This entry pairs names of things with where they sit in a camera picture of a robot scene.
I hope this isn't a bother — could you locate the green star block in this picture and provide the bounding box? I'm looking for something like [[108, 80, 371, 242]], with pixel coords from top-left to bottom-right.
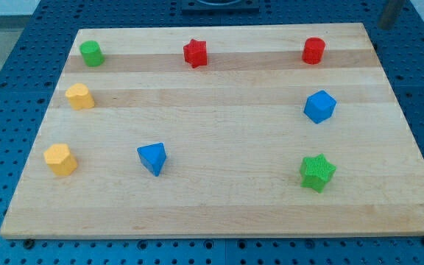
[[300, 154, 336, 193]]

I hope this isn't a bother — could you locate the grey metal rod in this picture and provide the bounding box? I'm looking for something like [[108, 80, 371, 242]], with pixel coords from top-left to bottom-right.
[[377, 0, 406, 30]]

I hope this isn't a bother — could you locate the red cylinder block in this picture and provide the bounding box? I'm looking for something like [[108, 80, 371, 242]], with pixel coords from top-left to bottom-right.
[[302, 37, 325, 65]]

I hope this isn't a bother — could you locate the green cylinder block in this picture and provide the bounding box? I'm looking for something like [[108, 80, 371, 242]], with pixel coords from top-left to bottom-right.
[[79, 40, 105, 67]]

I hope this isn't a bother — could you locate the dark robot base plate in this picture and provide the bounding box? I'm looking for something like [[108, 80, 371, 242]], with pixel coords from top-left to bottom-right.
[[178, 0, 260, 13]]

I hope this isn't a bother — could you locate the red star block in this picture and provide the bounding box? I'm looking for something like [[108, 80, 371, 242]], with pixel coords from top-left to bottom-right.
[[183, 39, 208, 68]]

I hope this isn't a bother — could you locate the blue cube block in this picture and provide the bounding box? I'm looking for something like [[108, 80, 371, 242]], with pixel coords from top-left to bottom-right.
[[303, 90, 337, 124]]

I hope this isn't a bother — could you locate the yellow hexagon block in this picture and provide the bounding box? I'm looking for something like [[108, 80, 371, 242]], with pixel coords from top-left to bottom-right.
[[43, 144, 78, 176]]

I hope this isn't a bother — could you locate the wooden board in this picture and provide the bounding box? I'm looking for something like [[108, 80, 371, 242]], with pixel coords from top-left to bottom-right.
[[0, 23, 424, 239]]

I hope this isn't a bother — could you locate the blue triangle block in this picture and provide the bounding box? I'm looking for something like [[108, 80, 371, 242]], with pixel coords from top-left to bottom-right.
[[137, 143, 167, 177]]

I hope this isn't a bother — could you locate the yellow heart block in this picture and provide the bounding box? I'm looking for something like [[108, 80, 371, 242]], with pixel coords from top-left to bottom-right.
[[65, 83, 95, 110]]

